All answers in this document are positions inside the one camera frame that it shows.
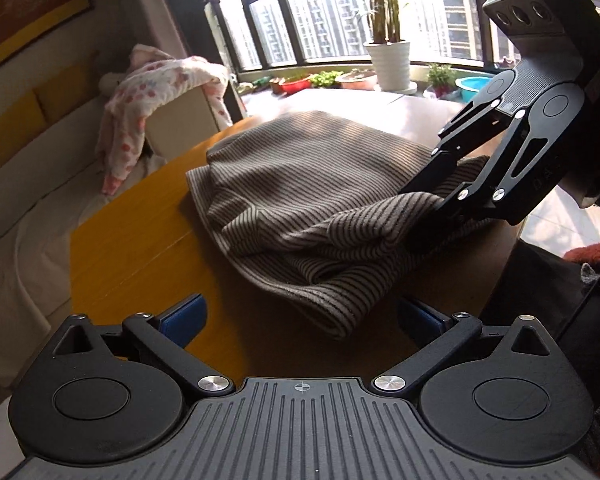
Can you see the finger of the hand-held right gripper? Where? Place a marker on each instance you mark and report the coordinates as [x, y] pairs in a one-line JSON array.
[[430, 170], [510, 200]]

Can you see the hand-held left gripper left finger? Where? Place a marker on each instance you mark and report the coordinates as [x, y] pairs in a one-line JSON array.
[[182, 317]]

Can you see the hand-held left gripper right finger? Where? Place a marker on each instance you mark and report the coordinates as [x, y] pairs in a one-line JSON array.
[[420, 321]]

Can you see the brown striped garment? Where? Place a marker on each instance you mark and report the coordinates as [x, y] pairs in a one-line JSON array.
[[305, 170]]

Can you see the blue plastic basin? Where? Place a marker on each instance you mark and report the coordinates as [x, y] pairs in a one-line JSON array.
[[472, 89]]

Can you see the small potted plant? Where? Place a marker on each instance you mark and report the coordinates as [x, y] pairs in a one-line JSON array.
[[440, 80]]

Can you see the red fleece cloth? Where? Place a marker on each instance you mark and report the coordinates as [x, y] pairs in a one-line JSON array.
[[595, 252]]

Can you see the palm in white pot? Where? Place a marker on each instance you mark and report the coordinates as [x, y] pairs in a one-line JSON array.
[[387, 65]]

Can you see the pink flower pot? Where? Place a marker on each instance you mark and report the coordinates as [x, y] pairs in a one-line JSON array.
[[357, 80]]

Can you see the black pot with greens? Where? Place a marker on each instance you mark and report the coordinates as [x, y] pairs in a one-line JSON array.
[[325, 80]]

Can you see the red basin with sprouts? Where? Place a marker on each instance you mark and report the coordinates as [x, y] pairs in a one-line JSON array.
[[291, 85]]

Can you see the white sofa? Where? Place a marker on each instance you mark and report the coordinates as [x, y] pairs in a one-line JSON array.
[[30, 220]]

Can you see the pink floral quilt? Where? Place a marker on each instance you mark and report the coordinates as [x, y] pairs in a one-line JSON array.
[[145, 90]]

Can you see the grey white plush toy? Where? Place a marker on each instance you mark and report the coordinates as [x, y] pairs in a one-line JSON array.
[[111, 82]]

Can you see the yellow cushion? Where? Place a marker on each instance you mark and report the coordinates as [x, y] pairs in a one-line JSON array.
[[10, 125], [60, 92]]

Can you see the grey curtain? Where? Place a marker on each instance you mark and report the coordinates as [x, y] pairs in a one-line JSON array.
[[180, 5]]

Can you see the gold framed picture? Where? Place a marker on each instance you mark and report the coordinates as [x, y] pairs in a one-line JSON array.
[[25, 5]]

